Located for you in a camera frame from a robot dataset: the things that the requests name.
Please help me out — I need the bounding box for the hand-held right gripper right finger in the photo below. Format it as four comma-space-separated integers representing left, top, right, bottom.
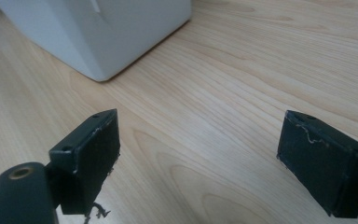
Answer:
276, 109, 358, 219

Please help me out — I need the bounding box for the white plastic storage box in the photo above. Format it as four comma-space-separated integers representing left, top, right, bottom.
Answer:
0, 0, 193, 83

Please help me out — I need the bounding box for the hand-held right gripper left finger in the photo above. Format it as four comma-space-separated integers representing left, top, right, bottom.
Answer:
48, 108, 121, 224

